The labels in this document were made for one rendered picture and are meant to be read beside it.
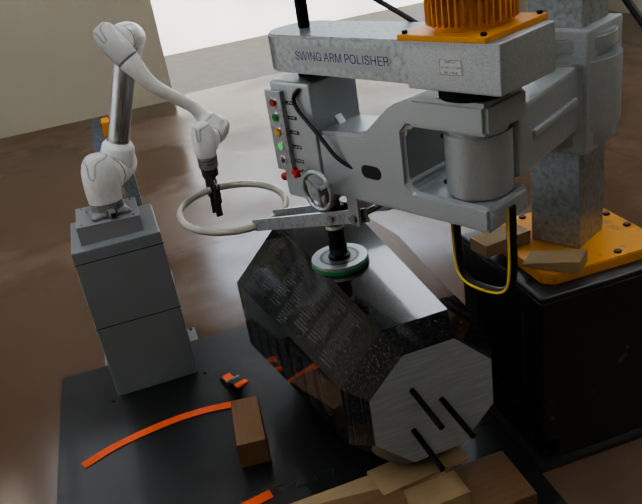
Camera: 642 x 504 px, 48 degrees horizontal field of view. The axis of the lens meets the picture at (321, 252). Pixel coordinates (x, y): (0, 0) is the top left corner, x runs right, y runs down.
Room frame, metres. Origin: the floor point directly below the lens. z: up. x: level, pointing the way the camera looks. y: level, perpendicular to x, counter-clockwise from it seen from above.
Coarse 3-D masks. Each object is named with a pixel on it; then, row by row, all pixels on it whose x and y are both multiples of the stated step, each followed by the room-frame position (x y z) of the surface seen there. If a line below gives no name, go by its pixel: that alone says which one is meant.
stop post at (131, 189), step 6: (102, 120) 4.11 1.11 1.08; (108, 120) 4.09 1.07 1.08; (102, 126) 4.06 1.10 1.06; (132, 180) 4.09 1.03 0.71; (126, 186) 4.09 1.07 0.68; (132, 186) 4.09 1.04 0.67; (126, 192) 4.08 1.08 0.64; (132, 192) 4.09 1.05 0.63; (138, 192) 4.10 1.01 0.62; (138, 198) 4.10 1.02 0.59; (138, 204) 4.09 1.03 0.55; (174, 282) 4.07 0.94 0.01
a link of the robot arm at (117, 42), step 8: (104, 24) 3.20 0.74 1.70; (112, 24) 3.23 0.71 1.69; (96, 32) 3.18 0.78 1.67; (104, 32) 3.17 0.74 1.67; (112, 32) 3.18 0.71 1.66; (120, 32) 3.21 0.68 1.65; (128, 32) 3.25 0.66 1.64; (96, 40) 3.19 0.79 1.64; (104, 40) 3.16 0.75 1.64; (112, 40) 3.16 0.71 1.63; (120, 40) 3.17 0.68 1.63; (128, 40) 3.21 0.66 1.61; (104, 48) 3.16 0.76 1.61; (112, 48) 3.15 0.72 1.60; (120, 48) 3.15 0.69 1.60; (128, 48) 3.17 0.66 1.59; (112, 56) 3.15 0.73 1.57; (120, 56) 3.14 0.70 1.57; (128, 56) 3.15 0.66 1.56; (120, 64) 3.16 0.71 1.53
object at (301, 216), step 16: (288, 208) 2.72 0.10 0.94; (304, 208) 2.64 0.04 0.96; (368, 208) 2.27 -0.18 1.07; (384, 208) 2.30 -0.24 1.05; (256, 224) 2.71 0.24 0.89; (272, 224) 2.63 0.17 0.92; (288, 224) 2.55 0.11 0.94; (304, 224) 2.47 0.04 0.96; (320, 224) 2.40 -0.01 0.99; (336, 224) 2.34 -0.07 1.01
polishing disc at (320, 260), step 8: (328, 248) 2.51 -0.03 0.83; (352, 248) 2.48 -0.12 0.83; (360, 248) 2.47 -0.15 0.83; (312, 256) 2.47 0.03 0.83; (320, 256) 2.46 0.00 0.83; (352, 256) 2.41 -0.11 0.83; (360, 256) 2.40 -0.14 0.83; (312, 264) 2.42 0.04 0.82; (320, 264) 2.39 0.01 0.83; (328, 264) 2.38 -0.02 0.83; (336, 264) 2.37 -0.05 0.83; (344, 264) 2.36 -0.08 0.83; (352, 264) 2.35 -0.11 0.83; (360, 264) 2.36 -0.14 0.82
